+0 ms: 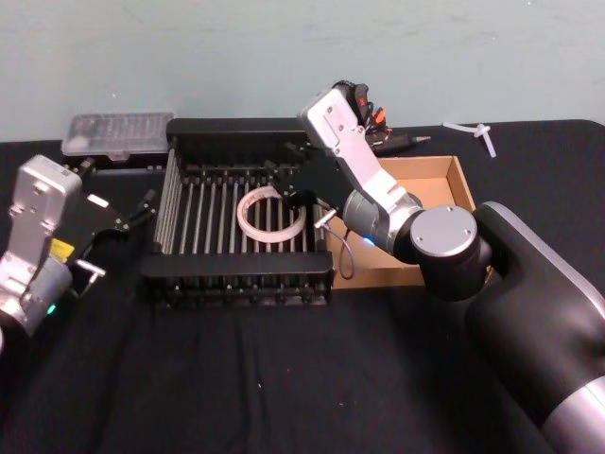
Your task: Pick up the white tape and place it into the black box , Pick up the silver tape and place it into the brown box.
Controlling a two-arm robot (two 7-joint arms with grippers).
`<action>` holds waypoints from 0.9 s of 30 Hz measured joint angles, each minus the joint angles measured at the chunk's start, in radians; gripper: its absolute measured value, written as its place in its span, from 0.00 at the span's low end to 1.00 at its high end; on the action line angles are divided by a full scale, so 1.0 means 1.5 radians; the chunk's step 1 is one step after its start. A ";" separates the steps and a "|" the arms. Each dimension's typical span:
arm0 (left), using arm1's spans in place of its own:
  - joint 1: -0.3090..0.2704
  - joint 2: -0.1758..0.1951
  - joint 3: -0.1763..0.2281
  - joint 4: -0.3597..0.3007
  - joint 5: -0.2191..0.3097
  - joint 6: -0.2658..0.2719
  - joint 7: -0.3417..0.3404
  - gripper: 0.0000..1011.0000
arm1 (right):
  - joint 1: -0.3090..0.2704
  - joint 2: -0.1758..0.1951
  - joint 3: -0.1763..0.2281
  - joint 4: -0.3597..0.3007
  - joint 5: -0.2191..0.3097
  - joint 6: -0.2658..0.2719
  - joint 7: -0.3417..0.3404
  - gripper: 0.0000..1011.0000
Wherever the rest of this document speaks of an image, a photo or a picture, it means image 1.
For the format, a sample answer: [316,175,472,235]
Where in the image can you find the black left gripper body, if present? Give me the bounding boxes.
[50,184,130,270]

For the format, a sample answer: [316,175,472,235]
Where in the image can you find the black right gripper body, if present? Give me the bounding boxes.
[282,152,354,213]

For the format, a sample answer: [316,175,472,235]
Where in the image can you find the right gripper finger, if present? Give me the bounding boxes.
[264,159,298,197]
[283,140,314,163]

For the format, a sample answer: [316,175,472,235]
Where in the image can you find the roll of white tape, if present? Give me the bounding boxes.
[235,185,306,244]

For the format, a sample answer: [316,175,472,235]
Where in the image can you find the clear plastic case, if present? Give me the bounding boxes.
[60,112,175,175]

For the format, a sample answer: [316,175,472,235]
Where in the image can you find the shallow brown cardboard tray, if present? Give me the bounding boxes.
[320,154,495,290]

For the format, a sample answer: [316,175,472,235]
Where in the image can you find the black rack with steel bars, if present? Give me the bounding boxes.
[138,117,335,311]

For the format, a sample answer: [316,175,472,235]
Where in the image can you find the white three-armed plastic piece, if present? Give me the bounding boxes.
[441,121,499,159]

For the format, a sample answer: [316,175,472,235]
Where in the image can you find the black table cloth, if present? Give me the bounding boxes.
[0,117,605,454]

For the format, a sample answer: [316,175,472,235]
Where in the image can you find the left gripper thin dark cable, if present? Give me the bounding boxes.
[69,258,108,299]

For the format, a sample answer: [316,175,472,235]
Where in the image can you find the gripper thin dark cable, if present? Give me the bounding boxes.
[313,207,356,281]
[69,258,108,299]

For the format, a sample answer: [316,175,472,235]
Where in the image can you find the right gripper thin dark cable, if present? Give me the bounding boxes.
[313,207,356,281]

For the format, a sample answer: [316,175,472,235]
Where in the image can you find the black corded tool orange parts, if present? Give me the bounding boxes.
[332,79,433,155]

